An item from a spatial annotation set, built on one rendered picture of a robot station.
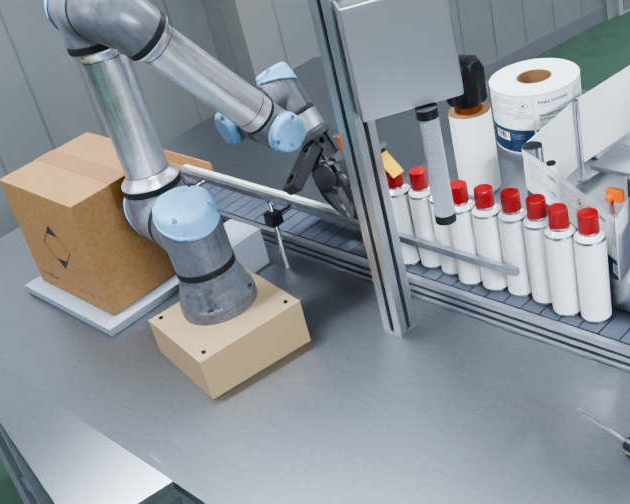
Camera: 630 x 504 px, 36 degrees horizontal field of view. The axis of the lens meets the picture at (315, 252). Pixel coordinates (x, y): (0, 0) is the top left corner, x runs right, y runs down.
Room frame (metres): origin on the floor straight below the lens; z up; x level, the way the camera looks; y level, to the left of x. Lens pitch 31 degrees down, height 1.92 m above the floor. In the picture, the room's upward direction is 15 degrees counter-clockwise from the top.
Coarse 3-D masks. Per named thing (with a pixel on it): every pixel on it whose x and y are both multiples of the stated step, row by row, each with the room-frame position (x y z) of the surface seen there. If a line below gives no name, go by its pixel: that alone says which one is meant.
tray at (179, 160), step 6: (168, 156) 2.51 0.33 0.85; (174, 156) 2.48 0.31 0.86; (180, 156) 2.46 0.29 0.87; (186, 156) 2.44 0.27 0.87; (168, 162) 2.51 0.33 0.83; (174, 162) 2.49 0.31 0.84; (180, 162) 2.47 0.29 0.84; (186, 162) 2.44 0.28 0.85; (192, 162) 2.42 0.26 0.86; (198, 162) 2.40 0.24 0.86; (204, 162) 2.37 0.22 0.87; (204, 168) 2.38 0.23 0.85; (210, 168) 2.36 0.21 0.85
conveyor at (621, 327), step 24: (216, 192) 2.15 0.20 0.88; (240, 216) 2.00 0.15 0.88; (288, 216) 1.94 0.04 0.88; (312, 216) 1.91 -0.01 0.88; (312, 240) 1.81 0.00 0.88; (336, 240) 1.78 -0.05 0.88; (360, 240) 1.75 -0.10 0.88; (480, 288) 1.47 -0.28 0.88; (552, 312) 1.35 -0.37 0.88; (624, 312) 1.30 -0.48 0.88; (624, 336) 1.24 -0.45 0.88
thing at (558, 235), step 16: (560, 208) 1.34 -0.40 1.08; (560, 224) 1.33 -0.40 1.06; (560, 240) 1.32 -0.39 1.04; (560, 256) 1.32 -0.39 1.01; (560, 272) 1.33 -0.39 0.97; (576, 272) 1.33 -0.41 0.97; (560, 288) 1.33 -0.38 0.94; (576, 288) 1.32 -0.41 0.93; (560, 304) 1.33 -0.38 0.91; (576, 304) 1.32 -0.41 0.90
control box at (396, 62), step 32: (352, 0) 1.44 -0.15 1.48; (384, 0) 1.42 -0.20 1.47; (416, 0) 1.42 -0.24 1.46; (448, 0) 1.42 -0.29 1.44; (352, 32) 1.42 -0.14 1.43; (384, 32) 1.42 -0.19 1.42; (416, 32) 1.42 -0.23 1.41; (448, 32) 1.42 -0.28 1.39; (352, 64) 1.42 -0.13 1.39; (384, 64) 1.42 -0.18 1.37; (416, 64) 1.42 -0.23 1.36; (448, 64) 1.42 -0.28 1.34; (384, 96) 1.42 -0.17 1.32; (416, 96) 1.42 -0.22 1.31; (448, 96) 1.42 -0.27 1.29
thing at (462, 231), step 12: (456, 180) 1.52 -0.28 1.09; (456, 192) 1.50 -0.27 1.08; (456, 204) 1.50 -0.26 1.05; (468, 204) 1.50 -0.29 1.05; (468, 216) 1.49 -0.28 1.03; (456, 228) 1.49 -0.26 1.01; (468, 228) 1.49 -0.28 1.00; (456, 240) 1.50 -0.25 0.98; (468, 240) 1.48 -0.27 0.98; (456, 264) 1.51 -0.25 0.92; (468, 264) 1.49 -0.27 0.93; (468, 276) 1.49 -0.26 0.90; (480, 276) 1.49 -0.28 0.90
